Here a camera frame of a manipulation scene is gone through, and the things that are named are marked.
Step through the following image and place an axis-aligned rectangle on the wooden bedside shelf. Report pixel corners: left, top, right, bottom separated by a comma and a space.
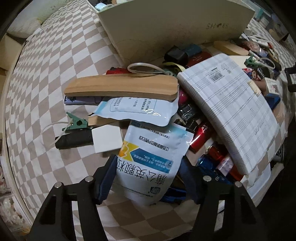
0, 34, 23, 96

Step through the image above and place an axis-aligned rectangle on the white light blue sachet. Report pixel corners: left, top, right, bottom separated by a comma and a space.
94, 97, 179, 126

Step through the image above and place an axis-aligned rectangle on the brown white checkered bedsheet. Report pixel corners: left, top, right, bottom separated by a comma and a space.
4, 1, 199, 240

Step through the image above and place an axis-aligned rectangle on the long wooden block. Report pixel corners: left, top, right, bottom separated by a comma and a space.
64, 74, 179, 101

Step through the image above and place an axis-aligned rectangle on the small white square card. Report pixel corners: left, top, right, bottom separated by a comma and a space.
91, 125, 123, 153

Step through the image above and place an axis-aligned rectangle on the large white cardboard box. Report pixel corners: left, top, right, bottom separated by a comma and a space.
98, 1, 255, 66

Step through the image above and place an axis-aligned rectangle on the white fluffy pillow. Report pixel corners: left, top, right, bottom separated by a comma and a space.
7, 18, 41, 39

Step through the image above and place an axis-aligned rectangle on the blue white medicine pouch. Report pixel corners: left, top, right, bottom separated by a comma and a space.
111, 120, 194, 205

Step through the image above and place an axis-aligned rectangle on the black cylinder tube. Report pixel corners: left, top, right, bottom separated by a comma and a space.
55, 130, 93, 150

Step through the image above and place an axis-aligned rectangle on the red cosmetic tube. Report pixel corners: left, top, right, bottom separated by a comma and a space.
189, 123, 213, 153

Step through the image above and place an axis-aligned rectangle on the white grid notebook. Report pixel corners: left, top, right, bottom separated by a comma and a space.
177, 53, 279, 175

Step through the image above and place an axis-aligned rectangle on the green plastic clip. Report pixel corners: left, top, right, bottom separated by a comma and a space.
62, 112, 89, 133

